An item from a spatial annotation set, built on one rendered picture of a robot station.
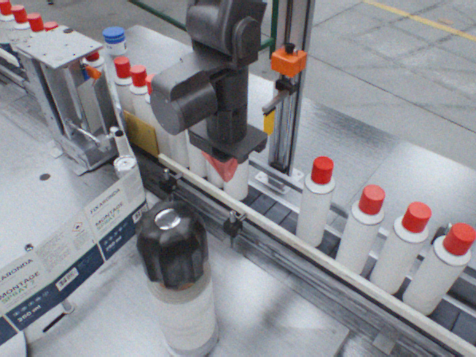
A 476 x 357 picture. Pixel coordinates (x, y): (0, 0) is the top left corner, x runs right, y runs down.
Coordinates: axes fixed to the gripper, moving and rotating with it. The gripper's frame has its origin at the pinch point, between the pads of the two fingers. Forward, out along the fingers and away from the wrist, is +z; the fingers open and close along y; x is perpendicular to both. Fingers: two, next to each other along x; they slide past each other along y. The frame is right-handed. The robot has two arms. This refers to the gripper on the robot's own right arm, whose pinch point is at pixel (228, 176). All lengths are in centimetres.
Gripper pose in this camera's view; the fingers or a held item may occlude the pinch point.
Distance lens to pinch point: 64.3
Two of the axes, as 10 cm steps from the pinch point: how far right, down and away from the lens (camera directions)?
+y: 7.7, 4.6, -4.5
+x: 6.4, -5.5, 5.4
